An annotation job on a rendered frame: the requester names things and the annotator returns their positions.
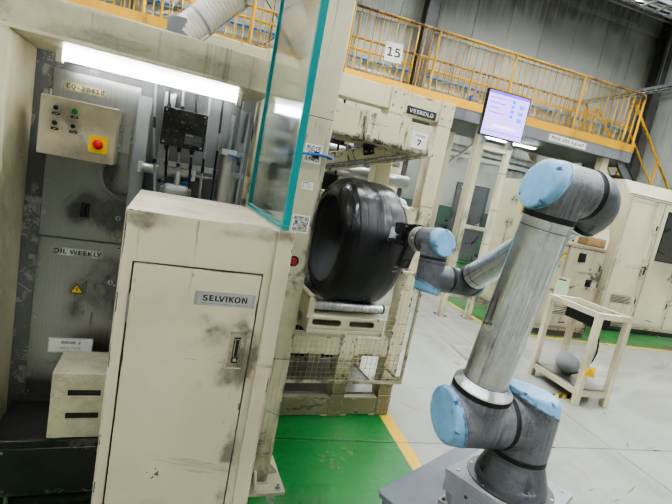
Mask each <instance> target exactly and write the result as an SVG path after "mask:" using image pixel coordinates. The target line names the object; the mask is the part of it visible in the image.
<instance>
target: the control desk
mask: <svg viewBox="0 0 672 504"><path fill-rule="evenodd" d="M295 235H296V233H295V232H293V231H292V230H290V229H289V230H283V229H281V228H279V227H278V226H277V225H275V224H274V223H272V222H271V221H269V220H268V219H266V218H265V217H264V216H262V215H261V214H259V213H258V212H256V211H255V210H253V209H252V208H251V207H249V206H246V207H244V206H241V205H235V204H229V203H223V202H216V201H210V200H204V199H198V198H192V197H185V196H179V195H173V194H167V193H161V192H154V191H148V190H140V192H139V193H138V194H137V195H136V197H135V198H134V199H133V201H132V202H131V203H130V204H129V206H128V207H127V208H126V215H125V223H124V231H123V239H122V248H121V256H120V264H119V273H118V281H117V289H116V298H115V306H114V314H113V322H112V331H111V339H110V347H109V356H108V364H107V372H106V381H105V389H104V397H103V406H102V414H101V422H100V430H99V439H98V447H97V455H96V464H95V472H94V480H93V489H92V497H91V504H247V500H248V495H249V489H250V483H251V478H252V472H253V467H254V461H255V456H256V450H257V444H258V439H259V433H260V428H261V422H262V417H263V411H264V405H265V400H266V394H267V389H268V383H269V378H270V372H271V365H270V364H272V363H273V357H274V352H275V346H276V340H277V335H278V329H279V324H280V318H281V313H282V307H283V301H284V296H285V290H286V285H287V279H288V274H289V268H290V262H291V257H292V251H293V246H294V240H295Z"/></svg>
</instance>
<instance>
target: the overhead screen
mask: <svg viewBox="0 0 672 504"><path fill-rule="evenodd" d="M531 100H532V99H529V98H526V97H522V96H519V95H515V94H512V93H508V92H504V91H501V90H497V89H494V88H488V89H487V93H486V98H485V102H484V106H483V110H482V115H481V119H480V123H479V128H478V132H477V134H479V135H483V136H487V137H491V138H495V139H499V140H503V141H507V142H511V143H515V144H521V140H522V136H523V132H524V128H525V124H526V120H527V116H528V112H529V108H530V104H531Z"/></svg>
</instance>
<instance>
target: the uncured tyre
mask: <svg viewBox="0 0 672 504"><path fill-rule="evenodd" d="M396 222H399V223H407V224H408V220H407V215H406V211H405V208H404V207H403V206H402V203H401V200H400V199H399V197H398V195H397V194H396V192H395V191H394V190H393V189H391V188H389V187H388V186H386V185H384V184H379V183H374V182H369V181H364V180H360V179H355V178H341V179H338V180H337V181H335V182H334V183H332V184H331V185H329V186H328V187H327V188H326V189H325V190H324V192H323V193H322V195H321V197H320V198H319V203H318V209H317V215H316V220H315V225H314V231H313V236H312V240H311V247H310V252H309V258H308V271H309V276H310V280H311V282H312V285H313V286H314V288H315V289H316V290H317V292H318V293H319V294H320V295H321V296H322V297H323V298H325V299H328V300H339V301H350V302H361V303H374V302H377V301H379V300H380V299H382V298H383V297H384V296H385V295H386V294H387V293H388V292H389V291H390V290H391V289H392V288H393V286H394V285H395V283H396V282H397V280H398V278H399V276H400V274H401V272H402V269H403V268H399V267H398V270H397V273H391V272H392V269H393V265H397V264H396V263H397V260H398V258H399V256H400V253H401V251H402V248H403V245H400V244H395V243H394V242H388V240H387V239H388V237H389V235H390V231H391V228H392V227H394V231H395V227H396ZM363 253H367V254H375V255H378V256H375V255H367V254H363ZM363 297H366V298H369V299H368V300H362V298H363Z"/></svg>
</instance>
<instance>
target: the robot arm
mask: <svg viewBox="0 0 672 504"><path fill-rule="evenodd" d="M518 194H519V195H520V196H519V201H520V203H521V204H522V205H523V206H524V208H523V211H522V217H521V219H520V222H519V225H518V227H517V230H516V233H515V235H514V237H512V238H511V239H509V240H507V241H506V242H504V243H502V244H501V245H499V246H498V247H496V248H494V249H493V250H491V251H490V252H488V253H486V254H485V255H483V256H482V257H480V258H478V259H477V260H475V261H474V262H472V263H470V264H468V265H466V266H464V267H463V268H455V267H449V266H446V260H447V256H449V255H451V254H452V253H453V251H454V249H455V245H456V241H455V237H454V235H453V234H452V233H451V232H450V231H449V230H447V229H443V228H431V227H424V226H423V225H417V224H409V225H408V224H407V223H399V222H396V227H395V231H394V227H392V228H391V231H390V235H389V237H388V239H387V240H388V242H394V243H395V244H400V245H403V248H402V251H401V253H400V256H399V258H398V260H397V263H396V264H397V265H398V267H399V268H409V266H410V264H411V261H412V259H413V257H414V254H415V252H416V251H417V252H420V255H419V260H418V266H417V271H416V276H415V278H414V279H415V281H414V288H415V289H417V290H419V291H422V292H426V293H429V294H433V295H437V296H439V295H440V294H441V292H443V293H451V294H457V295H463V296H466V297H476V296H479V295H480V294H481V293H482V292H483V290H484V288H485V285H487V284H489V283H491V282H493V281H495V280H497V279H498V281H497V284H496V287H495V289H494V292H493V295H492V297H491V300H490V303H489V305H488V308H487V311H486V313H485V316H484V319H483V321H482V324H481V327H480V330H479V332H478V335H477V338H476V340H475V343H474V346H473V348H472V351H471V354H470V356H469V359H468V362H467V364H466V367H465V368H462V369H459V370H457V371H456V372H455V374H454V377H453V379H452V382H451V384H450V385H448V384H442V385H439V386H438V387H436V389H435V390H434V392H433V394H432V400H431V403H430V414H431V421H432V423H433V428H434V430H435V433H436V435H437V436H438V438H439V439H440V440H441V441H442V442H443V443H444V444H446V445H448V446H453V447H458V448H476V449H484V450H483V452H482V453H481V454H480V455H479V456H478V458H477V460H476V463H475V467H474V469H475V472H476V474H477V476H478V477H479V478H480V480H481V481H482V482H483V483H484V484H485V485H487V486H488V487H489V488H491V489H492V490H493V491H495V492H497V493H498V494H500V495H502V496H504V497H506V498H508V499H511V500H513V501H516V502H519V503H523V504H541V503H543V502H545V500H546V497H547V494H548V484H547V476H546V466H547V462H548V459H549V456H550V452H551V449H552V445H553V442H554V439H555V435H556V432H557V428H558V425H559V421H560V420H561V418H560V417H561V411H562V404H561V402H560V401H559V400H558V399H557V398H556V397H555V396H554V395H552V394H551V393H549V392H547V391H545V390H544V389H542V388H540V387H537V386H535V385H533V384H530V383H527V382H524V381H521V380H517V379H512V377H513V375H514V372H515V370H516V367H517V365H518V362H519V360H520V357H521V355H522V352H523V350H524V348H525V345H526V343H527V340H528V338H529V335H530V333H531V330H532V328H533V325H534V323H535V321H536V318H537V316H538V313H539V311H540V308H541V306H542V303H543V301H544V298H545V296H546V294H547V291H548V289H549V286H550V284H551V281H552V279H553V276H554V274H555V271H556V269H557V266H558V264H559V262H560V259H561V257H562V254H563V252H564V249H565V247H566V244H567V242H569V241H571V240H573V239H575V238H576V237H578V236H583V237H591V236H594V235H596V234H598V233H600V232H601V231H603V230H604V229H606V228H607V227H608V226H609V225H610V224H611V223H612V222H613V221H614V219H615V218H616V216H617V214H618V212H619V209H620V206H621V193H620V189H619V187H618V185H617V183H616V182H615V181H614V180H613V179H612V178H611V177H610V176H609V175H607V174H605V173H604V172H601V171H597V170H592V169H589V168H586V167H582V166H579V165H575V164H572V163H571V162H568V161H564V160H561V161H560V160H556V159H546V160H543V161H540V162H538V163H537V164H536V165H534V166H533V167H531V168H530V169H529V170H528V172H527V173H526V174H525V176H524V177H523V179H522V181H521V183H520V186H519V191H518ZM394 237H395V238H394Z"/></svg>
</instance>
